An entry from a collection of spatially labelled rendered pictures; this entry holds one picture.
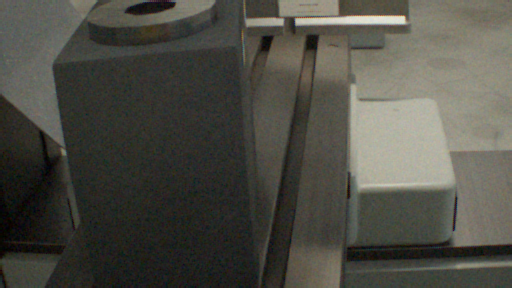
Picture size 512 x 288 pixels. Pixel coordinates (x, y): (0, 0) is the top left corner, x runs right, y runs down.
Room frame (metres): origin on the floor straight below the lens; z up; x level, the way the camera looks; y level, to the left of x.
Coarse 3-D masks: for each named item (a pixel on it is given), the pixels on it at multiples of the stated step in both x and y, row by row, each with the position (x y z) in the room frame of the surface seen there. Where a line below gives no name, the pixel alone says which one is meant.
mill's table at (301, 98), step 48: (288, 48) 0.99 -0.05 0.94; (336, 48) 0.98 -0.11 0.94; (288, 96) 0.82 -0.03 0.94; (336, 96) 0.81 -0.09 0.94; (288, 144) 0.72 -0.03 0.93; (336, 144) 0.69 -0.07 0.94; (288, 192) 0.65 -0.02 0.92; (336, 192) 0.60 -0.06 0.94; (288, 240) 0.56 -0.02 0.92; (336, 240) 0.52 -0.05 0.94
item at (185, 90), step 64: (128, 0) 0.54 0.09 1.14; (192, 0) 0.52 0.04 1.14; (64, 64) 0.45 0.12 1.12; (128, 64) 0.45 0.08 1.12; (192, 64) 0.45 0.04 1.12; (64, 128) 0.45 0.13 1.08; (128, 128) 0.45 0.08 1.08; (192, 128) 0.45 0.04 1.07; (128, 192) 0.45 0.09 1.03; (192, 192) 0.45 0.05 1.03; (256, 192) 0.57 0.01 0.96; (128, 256) 0.45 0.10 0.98; (192, 256) 0.45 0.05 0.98; (256, 256) 0.45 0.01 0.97
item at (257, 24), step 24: (264, 0) 1.07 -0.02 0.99; (288, 0) 1.07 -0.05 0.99; (312, 0) 1.06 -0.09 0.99; (336, 0) 1.06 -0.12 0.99; (360, 0) 1.05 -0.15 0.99; (384, 0) 1.05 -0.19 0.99; (408, 0) 1.05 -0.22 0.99; (264, 24) 1.06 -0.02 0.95; (288, 24) 1.07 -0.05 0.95; (312, 24) 1.05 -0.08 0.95; (336, 24) 1.05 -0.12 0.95; (360, 24) 1.04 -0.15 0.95; (384, 24) 1.04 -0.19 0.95; (408, 24) 1.03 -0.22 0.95
